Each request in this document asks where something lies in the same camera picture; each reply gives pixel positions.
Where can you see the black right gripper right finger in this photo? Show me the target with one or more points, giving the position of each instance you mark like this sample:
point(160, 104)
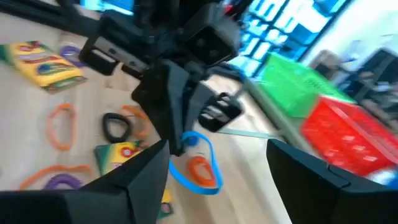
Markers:
point(326, 199)

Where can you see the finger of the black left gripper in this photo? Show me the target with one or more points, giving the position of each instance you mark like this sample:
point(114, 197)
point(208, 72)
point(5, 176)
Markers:
point(168, 102)
point(199, 102)

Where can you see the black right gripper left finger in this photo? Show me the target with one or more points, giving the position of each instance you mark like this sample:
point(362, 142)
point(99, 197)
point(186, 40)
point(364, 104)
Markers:
point(93, 205)

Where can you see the blue rubber band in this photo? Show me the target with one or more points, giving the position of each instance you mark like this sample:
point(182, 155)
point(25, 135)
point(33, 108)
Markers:
point(194, 189)

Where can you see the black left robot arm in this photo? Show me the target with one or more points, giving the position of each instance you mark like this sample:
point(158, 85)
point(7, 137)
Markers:
point(161, 15)

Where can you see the orange rubber band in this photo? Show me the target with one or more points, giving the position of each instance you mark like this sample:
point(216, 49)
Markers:
point(53, 169)
point(136, 111)
point(49, 129)

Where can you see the red plastic basket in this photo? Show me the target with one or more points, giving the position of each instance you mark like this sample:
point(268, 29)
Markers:
point(342, 137)

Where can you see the blue plastic basket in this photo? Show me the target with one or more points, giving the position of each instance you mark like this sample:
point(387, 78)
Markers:
point(388, 180)

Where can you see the pale green metal shelf riser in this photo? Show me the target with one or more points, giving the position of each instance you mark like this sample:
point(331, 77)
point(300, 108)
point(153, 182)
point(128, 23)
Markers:
point(273, 115)

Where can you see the green plastic basket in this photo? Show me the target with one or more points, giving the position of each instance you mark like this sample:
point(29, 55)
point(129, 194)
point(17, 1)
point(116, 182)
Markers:
point(295, 87)

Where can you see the large dark-framed window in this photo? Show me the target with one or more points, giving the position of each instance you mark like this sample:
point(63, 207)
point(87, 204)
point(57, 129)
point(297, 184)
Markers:
point(280, 25)

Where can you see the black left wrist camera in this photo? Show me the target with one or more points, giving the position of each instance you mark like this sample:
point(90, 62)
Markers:
point(214, 43)

